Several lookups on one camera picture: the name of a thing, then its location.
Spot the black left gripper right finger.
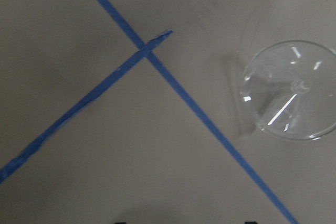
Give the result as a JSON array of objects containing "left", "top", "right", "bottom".
[{"left": 244, "top": 221, "right": 258, "bottom": 224}]

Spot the clear glass funnel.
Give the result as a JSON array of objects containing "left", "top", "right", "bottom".
[{"left": 240, "top": 40, "right": 335, "bottom": 141}]

